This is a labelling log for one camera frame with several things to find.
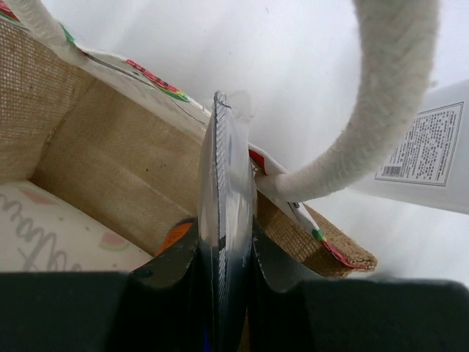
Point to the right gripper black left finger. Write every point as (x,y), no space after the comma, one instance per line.
(152,308)

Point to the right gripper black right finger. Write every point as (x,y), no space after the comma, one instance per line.
(291,308)

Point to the large white bottle grey cap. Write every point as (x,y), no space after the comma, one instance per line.
(429,167)

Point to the patterned canvas bag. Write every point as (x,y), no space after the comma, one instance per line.
(96,164)

